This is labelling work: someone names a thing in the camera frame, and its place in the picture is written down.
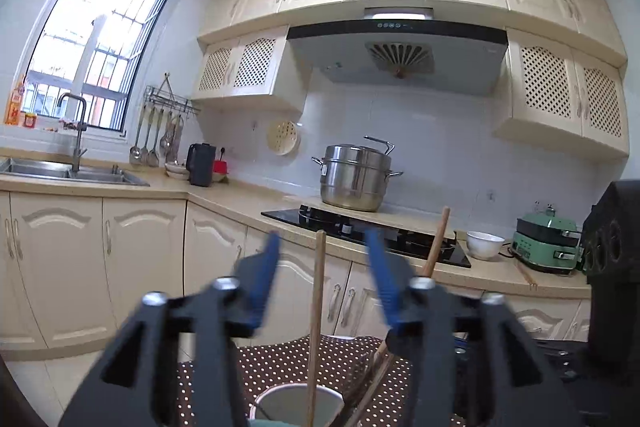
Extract black electric kettle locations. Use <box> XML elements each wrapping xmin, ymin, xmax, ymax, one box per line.
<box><xmin>186</xmin><ymin>143</ymin><xmax>217</xmax><ymax>188</ymax></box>

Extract hanging metal skimmer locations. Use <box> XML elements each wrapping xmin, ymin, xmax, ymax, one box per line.
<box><xmin>160</xmin><ymin>112</ymin><xmax>176</xmax><ymax>158</ymax></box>

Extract metal sink faucet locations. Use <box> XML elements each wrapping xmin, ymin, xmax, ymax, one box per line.
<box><xmin>56</xmin><ymin>93</ymin><xmax>90</xmax><ymax>172</ymax></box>

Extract stainless steel steamer pot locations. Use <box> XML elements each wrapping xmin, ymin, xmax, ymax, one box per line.
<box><xmin>311</xmin><ymin>136</ymin><xmax>404</xmax><ymax>212</ymax></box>

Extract pink utensil holder cup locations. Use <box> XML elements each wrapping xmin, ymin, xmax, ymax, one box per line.
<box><xmin>248</xmin><ymin>383</ymin><xmax>351</xmax><ymax>427</ymax></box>

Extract orange bottle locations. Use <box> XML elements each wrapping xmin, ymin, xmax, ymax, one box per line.
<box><xmin>5</xmin><ymin>79</ymin><xmax>26</xmax><ymax>126</ymax></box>

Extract grey range hood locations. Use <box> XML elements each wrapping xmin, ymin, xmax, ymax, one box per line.
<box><xmin>286</xmin><ymin>7</ymin><xmax>509</xmax><ymax>96</ymax></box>

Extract brown polka dot tablecloth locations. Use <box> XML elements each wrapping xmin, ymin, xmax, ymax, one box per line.
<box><xmin>177</xmin><ymin>334</ymin><xmax>591</xmax><ymax>427</ymax></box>

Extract black gas stove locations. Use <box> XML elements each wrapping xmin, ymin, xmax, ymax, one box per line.
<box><xmin>261</xmin><ymin>205</ymin><xmax>472</xmax><ymax>269</ymax></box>

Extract green electric cooker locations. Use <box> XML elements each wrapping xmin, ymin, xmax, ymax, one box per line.
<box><xmin>511</xmin><ymin>205</ymin><xmax>585</xmax><ymax>276</ymax></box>

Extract hanging metal spatula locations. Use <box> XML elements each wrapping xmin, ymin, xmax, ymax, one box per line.
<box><xmin>139</xmin><ymin>107</ymin><xmax>153</xmax><ymax>166</ymax></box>

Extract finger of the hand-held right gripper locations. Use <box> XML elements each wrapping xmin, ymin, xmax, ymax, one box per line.
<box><xmin>537</xmin><ymin>341</ymin><xmax>593</xmax><ymax>383</ymax></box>

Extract white bowl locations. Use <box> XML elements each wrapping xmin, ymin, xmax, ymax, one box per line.
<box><xmin>466</xmin><ymin>231</ymin><xmax>506</xmax><ymax>261</ymax></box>

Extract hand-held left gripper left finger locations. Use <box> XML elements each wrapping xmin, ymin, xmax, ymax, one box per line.
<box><xmin>57</xmin><ymin>231</ymin><xmax>281</xmax><ymax>427</ymax></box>

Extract stainless steel sink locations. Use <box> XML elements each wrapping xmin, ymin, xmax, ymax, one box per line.
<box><xmin>0</xmin><ymin>157</ymin><xmax>151</xmax><ymax>188</ymax></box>

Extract lattice-door wall cabinet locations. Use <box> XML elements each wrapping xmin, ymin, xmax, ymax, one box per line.
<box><xmin>191</xmin><ymin>25</ymin><xmax>312</xmax><ymax>112</ymax></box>
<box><xmin>494</xmin><ymin>27</ymin><xmax>631</xmax><ymax>158</ymax></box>

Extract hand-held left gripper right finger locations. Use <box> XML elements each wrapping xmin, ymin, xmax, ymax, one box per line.
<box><xmin>364</xmin><ymin>228</ymin><xmax>583</xmax><ymax>427</ymax></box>

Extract barred kitchen window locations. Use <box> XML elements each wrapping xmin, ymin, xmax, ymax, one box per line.
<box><xmin>0</xmin><ymin>0</ymin><xmax>187</xmax><ymax>132</ymax></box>

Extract cream base cabinets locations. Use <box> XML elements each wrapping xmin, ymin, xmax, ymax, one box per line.
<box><xmin>0</xmin><ymin>189</ymin><xmax>593</xmax><ymax>350</ymax></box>

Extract metal wall utensil rack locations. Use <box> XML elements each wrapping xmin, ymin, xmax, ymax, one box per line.
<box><xmin>144</xmin><ymin>74</ymin><xmax>202</xmax><ymax>115</ymax></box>

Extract hanging metal ladle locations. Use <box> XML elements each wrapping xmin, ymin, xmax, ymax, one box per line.
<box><xmin>129</xmin><ymin>104</ymin><xmax>143</xmax><ymax>165</ymax></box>

